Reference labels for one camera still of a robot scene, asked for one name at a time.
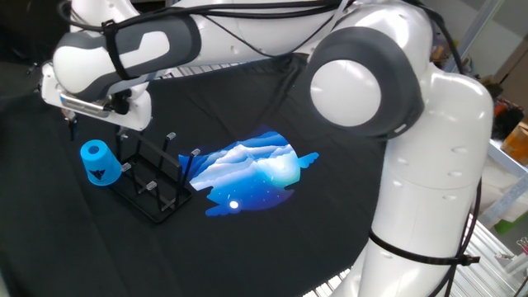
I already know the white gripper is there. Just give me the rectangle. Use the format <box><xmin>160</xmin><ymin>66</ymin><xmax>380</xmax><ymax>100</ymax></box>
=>
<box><xmin>40</xmin><ymin>61</ymin><xmax>153</xmax><ymax>142</ymax></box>

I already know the blue plastic cup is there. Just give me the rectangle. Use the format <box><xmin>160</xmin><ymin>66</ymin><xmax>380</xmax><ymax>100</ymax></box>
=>
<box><xmin>79</xmin><ymin>139</ymin><xmax>124</xmax><ymax>187</ymax></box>

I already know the black monitor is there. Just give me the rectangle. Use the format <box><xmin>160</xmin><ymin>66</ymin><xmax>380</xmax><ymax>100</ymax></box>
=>
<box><xmin>0</xmin><ymin>0</ymin><xmax>73</xmax><ymax>67</ymax></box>

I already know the black cloth with blue print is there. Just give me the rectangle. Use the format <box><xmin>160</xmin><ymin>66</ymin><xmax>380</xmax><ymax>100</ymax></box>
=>
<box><xmin>0</xmin><ymin>55</ymin><xmax>389</xmax><ymax>297</ymax></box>

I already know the white perforated shelf bar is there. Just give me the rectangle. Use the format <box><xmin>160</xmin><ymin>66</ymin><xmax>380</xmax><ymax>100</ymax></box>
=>
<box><xmin>478</xmin><ymin>139</ymin><xmax>528</xmax><ymax>228</ymax></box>

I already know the orange cardboard box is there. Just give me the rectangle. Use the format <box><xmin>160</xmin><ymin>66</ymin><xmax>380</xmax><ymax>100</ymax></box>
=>
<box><xmin>501</xmin><ymin>119</ymin><xmax>528</xmax><ymax>166</ymax></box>

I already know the green plastic object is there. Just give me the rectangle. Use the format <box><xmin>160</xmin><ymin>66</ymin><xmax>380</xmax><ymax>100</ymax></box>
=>
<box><xmin>494</xmin><ymin>210</ymin><xmax>528</xmax><ymax>236</ymax></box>

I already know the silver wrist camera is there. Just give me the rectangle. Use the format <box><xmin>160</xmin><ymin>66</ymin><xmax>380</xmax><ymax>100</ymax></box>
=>
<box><xmin>59</xmin><ymin>92</ymin><xmax>113</xmax><ymax>120</ymax></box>

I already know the black camera cable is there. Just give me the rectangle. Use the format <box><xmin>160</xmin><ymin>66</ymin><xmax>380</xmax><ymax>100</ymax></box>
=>
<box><xmin>110</xmin><ymin>89</ymin><xmax>132</xmax><ymax>116</ymax></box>

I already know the black wire cup rack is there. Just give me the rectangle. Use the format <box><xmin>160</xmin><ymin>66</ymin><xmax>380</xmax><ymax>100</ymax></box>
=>
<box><xmin>107</xmin><ymin>130</ymin><xmax>202</xmax><ymax>225</ymax></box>

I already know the grey metal shelf post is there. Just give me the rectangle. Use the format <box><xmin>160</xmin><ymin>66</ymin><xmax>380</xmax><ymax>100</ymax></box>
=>
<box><xmin>445</xmin><ymin>0</ymin><xmax>505</xmax><ymax>72</ymax></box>

